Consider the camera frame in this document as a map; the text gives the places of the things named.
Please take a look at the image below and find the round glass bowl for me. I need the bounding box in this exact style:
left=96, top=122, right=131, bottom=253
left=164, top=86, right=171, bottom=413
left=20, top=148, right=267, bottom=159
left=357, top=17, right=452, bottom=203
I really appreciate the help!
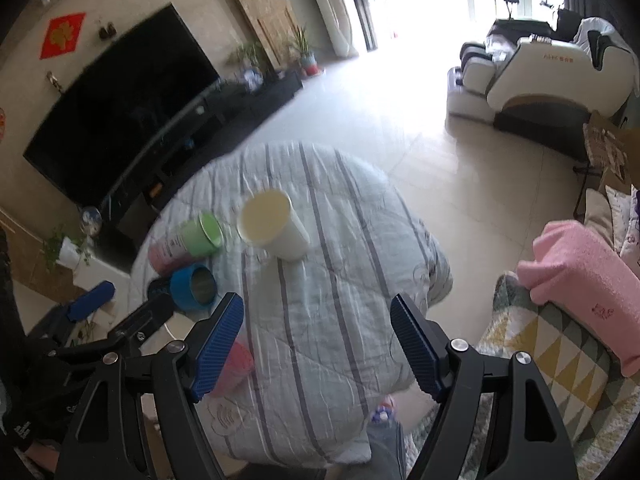
left=80, top=206, right=104, bottom=236

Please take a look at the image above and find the white standing air conditioner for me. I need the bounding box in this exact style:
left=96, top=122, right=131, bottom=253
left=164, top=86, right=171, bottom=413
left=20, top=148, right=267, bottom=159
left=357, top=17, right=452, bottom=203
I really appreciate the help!
left=299, top=0, right=359, bottom=59

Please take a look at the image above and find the triangle patterned sofa cover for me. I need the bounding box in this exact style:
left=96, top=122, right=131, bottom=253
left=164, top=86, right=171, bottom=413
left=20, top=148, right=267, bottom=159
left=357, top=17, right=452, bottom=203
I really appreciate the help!
left=409, top=272, right=640, bottom=480

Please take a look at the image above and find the pink towel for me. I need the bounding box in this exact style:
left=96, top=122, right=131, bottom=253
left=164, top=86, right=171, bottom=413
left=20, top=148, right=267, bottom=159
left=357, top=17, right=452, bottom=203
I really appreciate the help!
left=516, top=219, right=640, bottom=379

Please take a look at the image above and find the cardboard box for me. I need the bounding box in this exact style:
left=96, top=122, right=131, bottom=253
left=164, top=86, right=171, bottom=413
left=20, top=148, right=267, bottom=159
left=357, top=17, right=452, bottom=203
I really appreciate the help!
left=581, top=110, right=640, bottom=196

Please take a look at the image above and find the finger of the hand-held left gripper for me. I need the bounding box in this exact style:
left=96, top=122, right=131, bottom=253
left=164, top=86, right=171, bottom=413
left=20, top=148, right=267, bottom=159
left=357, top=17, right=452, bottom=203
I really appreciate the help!
left=27, top=281, right=117, bottom=346
left=50, top=279, right=177, bottom=361

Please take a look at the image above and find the potted plant in red pot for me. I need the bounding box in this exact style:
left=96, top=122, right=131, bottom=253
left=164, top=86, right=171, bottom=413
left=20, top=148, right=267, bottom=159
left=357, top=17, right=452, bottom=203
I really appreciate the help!
left=287, top=25, right=321, bottom=77

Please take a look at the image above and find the blue cup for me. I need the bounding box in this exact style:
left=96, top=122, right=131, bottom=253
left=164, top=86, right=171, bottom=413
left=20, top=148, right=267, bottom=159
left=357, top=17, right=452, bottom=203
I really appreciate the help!
left=169, top=263, right=218, bottom=313

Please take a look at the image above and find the beige cushion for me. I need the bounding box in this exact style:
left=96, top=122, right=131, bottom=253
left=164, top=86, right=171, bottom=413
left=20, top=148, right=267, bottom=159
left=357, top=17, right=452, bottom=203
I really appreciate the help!
left=582, top=185, right=640, bottom=261

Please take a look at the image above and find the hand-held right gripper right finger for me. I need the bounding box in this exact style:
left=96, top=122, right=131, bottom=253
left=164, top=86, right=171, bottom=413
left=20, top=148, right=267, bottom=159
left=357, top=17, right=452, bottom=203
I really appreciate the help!
left=389, top=293, right=578, bottom=480

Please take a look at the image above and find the black television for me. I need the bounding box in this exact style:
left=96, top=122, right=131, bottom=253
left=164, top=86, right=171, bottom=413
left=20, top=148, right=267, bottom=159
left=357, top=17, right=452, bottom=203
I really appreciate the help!
left=22, top=3, right=221, bottom=206

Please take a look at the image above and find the red diamond wall decoration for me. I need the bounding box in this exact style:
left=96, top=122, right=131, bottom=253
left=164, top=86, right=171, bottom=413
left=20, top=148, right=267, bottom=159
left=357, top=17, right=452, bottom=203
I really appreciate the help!
left=40, top=11, right=87, bottom=60

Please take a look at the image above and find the black television stand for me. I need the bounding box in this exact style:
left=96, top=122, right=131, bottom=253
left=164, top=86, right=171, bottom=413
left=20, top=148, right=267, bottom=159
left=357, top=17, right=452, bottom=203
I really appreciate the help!
left=95, top=67, right=305, bottom=257

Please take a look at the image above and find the wooden door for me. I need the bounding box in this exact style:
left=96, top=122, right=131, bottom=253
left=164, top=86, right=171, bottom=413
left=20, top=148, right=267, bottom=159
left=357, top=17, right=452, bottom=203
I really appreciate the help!
left=212, top=0, right=302, bottom=70

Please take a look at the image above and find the striped grey quilt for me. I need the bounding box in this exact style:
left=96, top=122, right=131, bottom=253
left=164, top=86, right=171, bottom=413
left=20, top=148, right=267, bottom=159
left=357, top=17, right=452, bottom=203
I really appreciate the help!
left=127, top=141, right=453, bottom=471

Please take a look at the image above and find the white massage chair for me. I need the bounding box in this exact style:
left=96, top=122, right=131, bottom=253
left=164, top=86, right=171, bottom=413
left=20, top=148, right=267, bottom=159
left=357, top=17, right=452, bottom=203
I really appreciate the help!
left=446, top=16, right=637, bottom=137

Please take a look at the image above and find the white cup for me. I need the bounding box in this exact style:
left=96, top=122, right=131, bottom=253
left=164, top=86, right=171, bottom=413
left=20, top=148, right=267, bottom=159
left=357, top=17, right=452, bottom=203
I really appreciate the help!
left=236, top=189, right=311, bottom=262

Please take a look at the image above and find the small green potted plant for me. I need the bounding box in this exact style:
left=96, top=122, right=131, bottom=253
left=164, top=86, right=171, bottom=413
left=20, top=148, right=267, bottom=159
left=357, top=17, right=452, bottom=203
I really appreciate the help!
left=227, top=41, right=267, bottom=69

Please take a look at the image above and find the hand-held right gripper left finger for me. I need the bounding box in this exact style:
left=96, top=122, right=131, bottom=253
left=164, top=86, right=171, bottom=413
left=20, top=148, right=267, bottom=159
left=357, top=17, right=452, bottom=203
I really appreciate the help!
left=55, top=291, right=246, bottom=480

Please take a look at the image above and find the plant in white pot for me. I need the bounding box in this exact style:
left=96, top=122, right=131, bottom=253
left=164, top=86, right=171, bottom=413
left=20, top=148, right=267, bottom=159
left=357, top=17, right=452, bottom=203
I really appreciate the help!
left=42, top=224, right=94, bottom=275

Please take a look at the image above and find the green and pink cup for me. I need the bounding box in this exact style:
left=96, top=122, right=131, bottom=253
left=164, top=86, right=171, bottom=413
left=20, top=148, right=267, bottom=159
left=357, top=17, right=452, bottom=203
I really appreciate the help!
left=147, top=211, right=224, bottom=277

